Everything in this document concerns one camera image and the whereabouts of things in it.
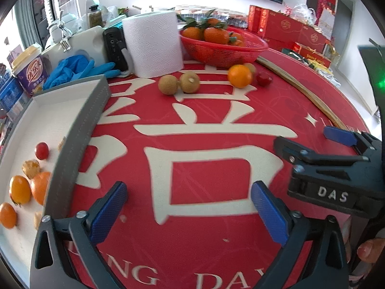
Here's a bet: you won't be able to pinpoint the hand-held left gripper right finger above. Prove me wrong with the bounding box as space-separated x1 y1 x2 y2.
251 181 351 289

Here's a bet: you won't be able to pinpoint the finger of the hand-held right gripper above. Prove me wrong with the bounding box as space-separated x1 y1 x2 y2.
274 136 370 173
324 126 382 163

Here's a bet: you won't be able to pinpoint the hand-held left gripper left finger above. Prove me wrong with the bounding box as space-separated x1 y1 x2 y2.
30 181 128 289

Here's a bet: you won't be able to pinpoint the large orange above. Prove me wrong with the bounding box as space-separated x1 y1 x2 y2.
30 171 52 206

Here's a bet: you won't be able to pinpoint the red cherry tomato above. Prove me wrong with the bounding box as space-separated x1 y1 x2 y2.
256 72 273 86
34 142 49 160

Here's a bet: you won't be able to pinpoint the small orange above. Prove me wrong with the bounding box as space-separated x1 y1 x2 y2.
0 202 18 229

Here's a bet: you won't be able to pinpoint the grey tray with white inside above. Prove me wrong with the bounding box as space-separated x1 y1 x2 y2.
0 75 111 286

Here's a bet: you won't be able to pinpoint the person's right hand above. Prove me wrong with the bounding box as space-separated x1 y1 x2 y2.
357 238 381 263

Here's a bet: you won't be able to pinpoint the long wooden stick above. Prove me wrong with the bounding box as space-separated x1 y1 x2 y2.
256 56 349 130

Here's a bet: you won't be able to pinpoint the pile of snack packets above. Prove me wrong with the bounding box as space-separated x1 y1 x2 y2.
310 57 340 86

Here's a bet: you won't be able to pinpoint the red printed tablecloth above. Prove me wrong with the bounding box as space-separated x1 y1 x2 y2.
63 27 376 289

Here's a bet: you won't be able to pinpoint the grey door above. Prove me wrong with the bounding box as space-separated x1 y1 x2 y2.
335 0 355 46

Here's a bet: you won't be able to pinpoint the red plastic basket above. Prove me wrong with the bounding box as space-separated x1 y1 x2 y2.
180 26 269 68

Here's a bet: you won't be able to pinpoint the stack of red gift boxes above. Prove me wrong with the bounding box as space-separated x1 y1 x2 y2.
248 4 340 67

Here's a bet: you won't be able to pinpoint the clear plastic bag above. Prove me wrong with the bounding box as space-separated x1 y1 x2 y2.
284 3 316 25

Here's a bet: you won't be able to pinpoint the plaid folded cloth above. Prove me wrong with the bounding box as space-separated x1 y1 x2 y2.
174 5 250 26

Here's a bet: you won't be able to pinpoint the blue rubber gloves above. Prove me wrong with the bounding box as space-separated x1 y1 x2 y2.
44 55 121 90

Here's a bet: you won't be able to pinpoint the blue carton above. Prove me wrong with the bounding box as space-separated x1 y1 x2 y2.
0 77 31 118

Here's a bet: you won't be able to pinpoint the purple cup with yellow lid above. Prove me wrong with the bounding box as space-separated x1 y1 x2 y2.
12 44 45 97

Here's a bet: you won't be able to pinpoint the black electronic device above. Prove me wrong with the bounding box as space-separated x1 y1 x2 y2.
103 27 130 71

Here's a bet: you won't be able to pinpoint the white plastic jug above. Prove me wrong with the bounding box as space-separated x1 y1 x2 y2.
42 26 106 67

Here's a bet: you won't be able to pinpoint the white paper towel roll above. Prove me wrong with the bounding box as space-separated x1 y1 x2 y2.
121 10 184 79

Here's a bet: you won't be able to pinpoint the silver metal clip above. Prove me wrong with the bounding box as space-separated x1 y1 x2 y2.
58 18 73 52

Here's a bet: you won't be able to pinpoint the pump bottle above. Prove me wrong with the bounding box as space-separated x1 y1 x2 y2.
86 0 104 29

